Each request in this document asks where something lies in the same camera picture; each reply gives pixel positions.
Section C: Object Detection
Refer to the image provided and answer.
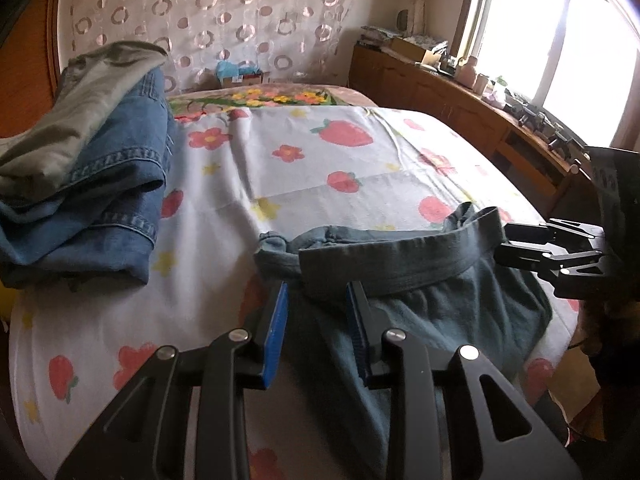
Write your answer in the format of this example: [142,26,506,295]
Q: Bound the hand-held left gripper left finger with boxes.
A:
[55,280,291,480]

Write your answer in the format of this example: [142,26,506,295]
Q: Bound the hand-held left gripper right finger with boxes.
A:
[345,280,583,480]

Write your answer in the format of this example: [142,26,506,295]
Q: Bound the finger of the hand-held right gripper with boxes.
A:
[505,218,608,247]
[492,241,607,283]

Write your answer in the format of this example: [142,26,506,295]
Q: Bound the teal pants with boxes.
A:
[252,202,553,466]

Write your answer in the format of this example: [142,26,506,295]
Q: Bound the dark clutter on cabinet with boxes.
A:
[505,94,578,153]

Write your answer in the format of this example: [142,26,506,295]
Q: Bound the white strawberry print sheet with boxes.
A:
[7,105,581,480]

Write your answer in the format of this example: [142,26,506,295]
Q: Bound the window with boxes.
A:
[460,0,640,151]

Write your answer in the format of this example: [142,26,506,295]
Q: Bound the wooden cabinet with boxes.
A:
[349,42,601,216]

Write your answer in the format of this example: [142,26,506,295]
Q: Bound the person's dark clothing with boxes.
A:
[565,350,640,480]

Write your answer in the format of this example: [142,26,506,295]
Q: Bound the folded blue jeans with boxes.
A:
[0,67,176,291]

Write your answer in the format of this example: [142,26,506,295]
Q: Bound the cardboard box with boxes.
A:
[390,37,441,66]

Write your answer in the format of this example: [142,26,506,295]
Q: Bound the pink floral blanket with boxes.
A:
[167,84,603,441]

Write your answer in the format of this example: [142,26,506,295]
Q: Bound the folded grey-green garment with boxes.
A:
[0,41,168,201]

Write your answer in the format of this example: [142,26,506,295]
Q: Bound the circle pattern sheer cloth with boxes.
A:
[57,0,351,96]

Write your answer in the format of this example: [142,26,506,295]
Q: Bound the wooden headboard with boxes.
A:
[0,0,66,141]

